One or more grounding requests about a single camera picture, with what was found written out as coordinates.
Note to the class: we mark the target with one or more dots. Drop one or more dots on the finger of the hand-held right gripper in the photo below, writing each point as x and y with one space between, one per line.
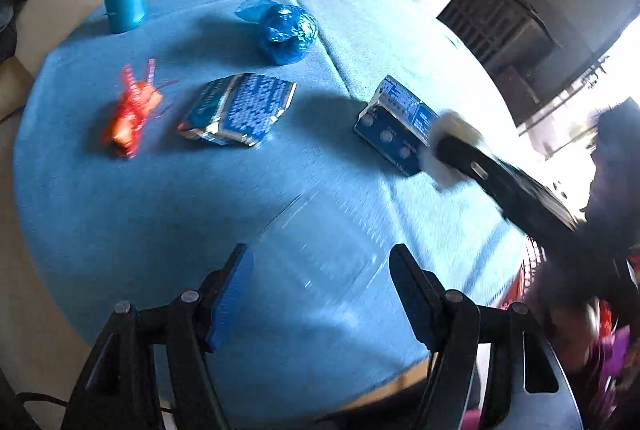
495 175

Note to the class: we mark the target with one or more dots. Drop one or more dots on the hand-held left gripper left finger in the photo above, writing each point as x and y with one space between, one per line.
232 300

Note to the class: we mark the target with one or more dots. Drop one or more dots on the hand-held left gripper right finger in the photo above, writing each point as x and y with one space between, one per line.
415 305

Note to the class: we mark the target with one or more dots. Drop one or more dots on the white paper wad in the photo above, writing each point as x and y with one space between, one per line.
445 122

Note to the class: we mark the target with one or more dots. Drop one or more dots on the clear plastic bag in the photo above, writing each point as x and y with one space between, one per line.
320 250

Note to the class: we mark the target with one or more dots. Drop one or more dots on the blue box with round marks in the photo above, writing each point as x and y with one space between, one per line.
395 124

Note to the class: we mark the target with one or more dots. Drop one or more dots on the blue silver box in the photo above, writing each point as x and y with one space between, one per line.
240 107

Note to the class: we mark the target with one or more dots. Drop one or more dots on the red mesh basket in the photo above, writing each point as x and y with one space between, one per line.
531 270

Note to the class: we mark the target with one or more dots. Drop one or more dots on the person's maroon clothing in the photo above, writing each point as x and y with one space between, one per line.
615 360

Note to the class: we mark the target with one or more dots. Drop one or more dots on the blue tablecloth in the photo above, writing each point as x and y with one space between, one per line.
150 220

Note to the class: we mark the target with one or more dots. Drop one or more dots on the orange red foil wrapper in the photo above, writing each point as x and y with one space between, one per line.
131 109

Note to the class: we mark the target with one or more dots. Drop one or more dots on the crumpled blue plastic wrapper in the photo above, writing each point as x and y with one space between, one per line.
287 32

